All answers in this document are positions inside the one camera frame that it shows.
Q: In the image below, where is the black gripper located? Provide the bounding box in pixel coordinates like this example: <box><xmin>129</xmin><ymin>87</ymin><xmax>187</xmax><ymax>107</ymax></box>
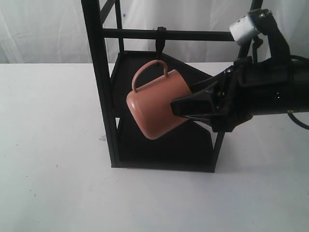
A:
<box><xmin>170</xmin><ymin>57</ymin><xmax>294</xmax><ymax>132</ymax></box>

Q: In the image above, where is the terracotta pink mug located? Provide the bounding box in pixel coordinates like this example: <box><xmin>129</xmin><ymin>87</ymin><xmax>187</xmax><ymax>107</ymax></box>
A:
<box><xmin>126</xmin><ymin>60</ymin><xmax>191</xmax><ymax>140</ymax></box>

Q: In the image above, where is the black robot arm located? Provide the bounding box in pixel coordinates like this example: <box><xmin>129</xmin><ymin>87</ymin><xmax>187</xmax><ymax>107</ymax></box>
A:
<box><xmin>171</xmin><ymin>9</ymin><xmax>309</xmax><ymax>132</ymax></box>

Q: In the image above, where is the black metal mug rack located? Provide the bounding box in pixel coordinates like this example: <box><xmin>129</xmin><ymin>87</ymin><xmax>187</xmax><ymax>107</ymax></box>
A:
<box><xmin>81</xmin><ymin>0</ymin><xmax>265</xmax><ymax>174</ymax></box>

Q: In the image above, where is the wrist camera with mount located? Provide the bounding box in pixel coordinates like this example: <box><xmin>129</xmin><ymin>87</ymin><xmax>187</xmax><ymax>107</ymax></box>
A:
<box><xmin>229</xmin><ymin>9</ymin><xmax>272</xmax><ymax>46</ymax></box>

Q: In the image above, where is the black cable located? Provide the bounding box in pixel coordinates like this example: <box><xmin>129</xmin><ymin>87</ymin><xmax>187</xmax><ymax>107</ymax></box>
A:
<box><xmin>287</xmin><ymin>55</ymin><xmax>309</xmax><ymax>129</ymax></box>

